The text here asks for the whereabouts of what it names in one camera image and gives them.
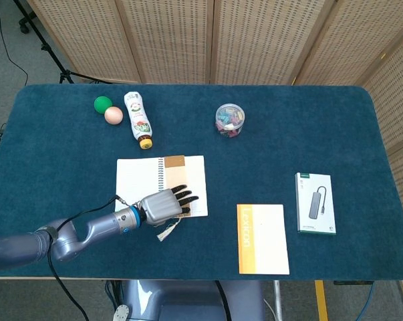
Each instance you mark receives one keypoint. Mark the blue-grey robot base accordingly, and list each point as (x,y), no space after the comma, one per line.
(187,301)

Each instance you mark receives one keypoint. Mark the brown cream tasselled bookmark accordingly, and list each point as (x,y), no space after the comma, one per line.
(174,174)

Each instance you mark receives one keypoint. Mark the pink ball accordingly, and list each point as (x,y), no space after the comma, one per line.
(113,115)

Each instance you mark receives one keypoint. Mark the open white spiral notebook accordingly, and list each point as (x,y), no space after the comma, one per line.
(134,177)

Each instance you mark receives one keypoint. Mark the white bottle yellow cap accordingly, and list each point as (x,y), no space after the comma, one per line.
(138,117)

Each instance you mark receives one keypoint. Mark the wooden wicker folding screen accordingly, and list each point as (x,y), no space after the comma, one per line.
(254,40)

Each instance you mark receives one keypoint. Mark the white USB hub box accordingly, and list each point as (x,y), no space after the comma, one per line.
(315,204)

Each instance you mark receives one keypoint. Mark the green ball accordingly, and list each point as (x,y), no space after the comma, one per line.
(103,104)

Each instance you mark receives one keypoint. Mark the black tripod stand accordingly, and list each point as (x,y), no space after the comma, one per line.
(50,53)

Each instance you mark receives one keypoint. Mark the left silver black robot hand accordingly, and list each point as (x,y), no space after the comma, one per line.
(161,205)

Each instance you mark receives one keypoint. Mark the blue table mat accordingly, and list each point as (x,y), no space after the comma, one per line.
(288,150)

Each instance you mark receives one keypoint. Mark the yellow floor tape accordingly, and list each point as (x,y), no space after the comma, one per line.
(321,301)

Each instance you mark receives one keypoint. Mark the metal table leg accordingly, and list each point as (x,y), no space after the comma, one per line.
(278,301)

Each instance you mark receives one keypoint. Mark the clear jar of binder clips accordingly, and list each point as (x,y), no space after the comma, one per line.
(230,121)

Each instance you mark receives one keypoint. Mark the orange white Lexicon notebook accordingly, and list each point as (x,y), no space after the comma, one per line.
(266,239)

